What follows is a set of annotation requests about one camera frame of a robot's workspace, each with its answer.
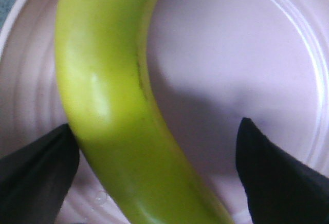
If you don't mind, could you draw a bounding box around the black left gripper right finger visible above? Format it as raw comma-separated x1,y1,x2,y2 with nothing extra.
235,118,328,223

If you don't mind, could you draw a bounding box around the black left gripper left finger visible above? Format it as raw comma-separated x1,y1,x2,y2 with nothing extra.
1,124,80,223

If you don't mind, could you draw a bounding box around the yellow green banana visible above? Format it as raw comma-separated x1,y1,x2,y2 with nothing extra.
54,0,232,223

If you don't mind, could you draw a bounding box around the pink plate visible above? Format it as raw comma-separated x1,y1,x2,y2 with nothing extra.
1,0,328,223

